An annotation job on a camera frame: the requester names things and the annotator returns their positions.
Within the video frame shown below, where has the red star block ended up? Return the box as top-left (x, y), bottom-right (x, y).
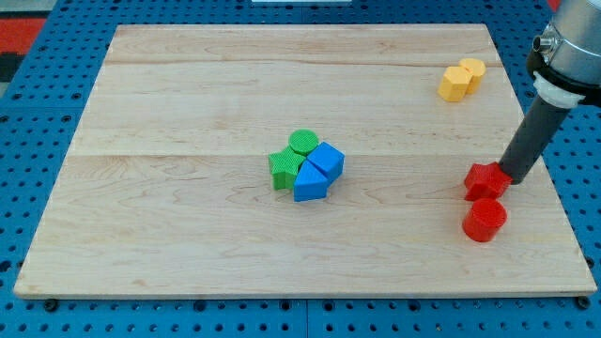
top-left (464, 162), bottom-right (513, 201)

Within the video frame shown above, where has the blue wedge block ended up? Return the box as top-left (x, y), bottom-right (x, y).
top-left (293, 161), bottom-right (329, 202)

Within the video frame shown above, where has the blue cube block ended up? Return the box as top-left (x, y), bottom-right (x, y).
top-left (307, 142), bottom-right (345, 184)

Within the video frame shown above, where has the yellow hexagon block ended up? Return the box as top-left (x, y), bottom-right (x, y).
top-left (437, 66), bottom-right (472, 102)

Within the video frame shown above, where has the yellow heart block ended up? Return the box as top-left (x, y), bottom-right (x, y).
top-left (459, 58), bottom-right (486, 94)

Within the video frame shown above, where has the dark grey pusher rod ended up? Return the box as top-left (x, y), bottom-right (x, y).
top-left (499, 84), bottom-right (584, 185)

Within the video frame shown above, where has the red cylinder block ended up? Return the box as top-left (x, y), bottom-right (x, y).
top-left (462, 198), bottom-right (507, 242)

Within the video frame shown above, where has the green star block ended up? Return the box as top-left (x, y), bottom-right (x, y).
top-left (268, 146), bottom-right (305, 190)

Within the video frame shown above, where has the light wooden board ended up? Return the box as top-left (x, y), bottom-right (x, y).
top-left (14, 24), bottom-right (596, 300)

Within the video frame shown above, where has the green cylinder block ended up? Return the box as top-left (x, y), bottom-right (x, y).
top-left (288, 129), bottom-right (319, 156)

